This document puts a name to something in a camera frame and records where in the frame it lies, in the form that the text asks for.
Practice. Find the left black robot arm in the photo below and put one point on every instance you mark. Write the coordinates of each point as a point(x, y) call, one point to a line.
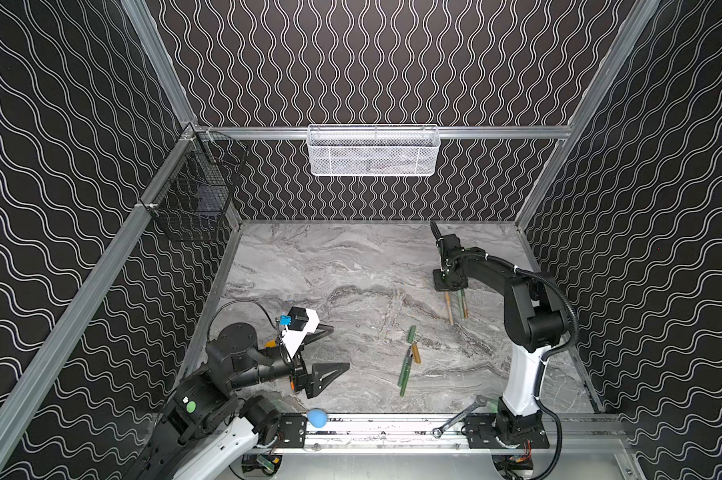
point(205, 426)

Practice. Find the blue ball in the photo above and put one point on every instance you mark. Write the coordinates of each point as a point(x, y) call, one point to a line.
point(317, 418)

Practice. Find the light green pen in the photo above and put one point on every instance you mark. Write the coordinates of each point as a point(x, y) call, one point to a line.
point(459, 294)

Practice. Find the silver wrench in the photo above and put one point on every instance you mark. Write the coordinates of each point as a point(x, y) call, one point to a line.
point(479, 402)

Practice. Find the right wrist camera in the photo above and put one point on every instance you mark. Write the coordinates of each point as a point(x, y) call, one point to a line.
point(447, 244)

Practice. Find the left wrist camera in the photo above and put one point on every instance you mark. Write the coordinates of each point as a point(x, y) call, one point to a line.
point(296, 325)

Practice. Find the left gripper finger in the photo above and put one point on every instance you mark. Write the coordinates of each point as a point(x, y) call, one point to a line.
point(322, 331)
point(322, 375)

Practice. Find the black wire basket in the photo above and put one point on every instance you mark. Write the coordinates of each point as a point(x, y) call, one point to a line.
point(194, 205)

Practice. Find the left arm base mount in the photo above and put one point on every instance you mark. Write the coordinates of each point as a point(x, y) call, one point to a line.
point(286, 430)

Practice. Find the white wire mesh basket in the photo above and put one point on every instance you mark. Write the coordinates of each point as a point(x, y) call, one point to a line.
point(368, 150)

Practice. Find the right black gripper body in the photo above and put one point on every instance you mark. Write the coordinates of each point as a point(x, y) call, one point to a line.
point(449, 282)

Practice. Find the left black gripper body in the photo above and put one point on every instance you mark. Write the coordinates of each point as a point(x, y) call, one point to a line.
point(302, 374)

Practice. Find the tan pen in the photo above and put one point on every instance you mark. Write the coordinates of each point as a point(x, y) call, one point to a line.
point(449, 307)

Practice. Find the green pen cap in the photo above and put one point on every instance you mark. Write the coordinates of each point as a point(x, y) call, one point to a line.
point(411, 334)

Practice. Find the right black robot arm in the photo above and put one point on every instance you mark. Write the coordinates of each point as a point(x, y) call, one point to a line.
point(538, 319)

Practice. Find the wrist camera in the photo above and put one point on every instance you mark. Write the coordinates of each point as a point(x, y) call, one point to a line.
point(447, 244)
point(296, 325)

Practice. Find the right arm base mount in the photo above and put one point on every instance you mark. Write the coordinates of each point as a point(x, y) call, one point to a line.
point(502, 430)

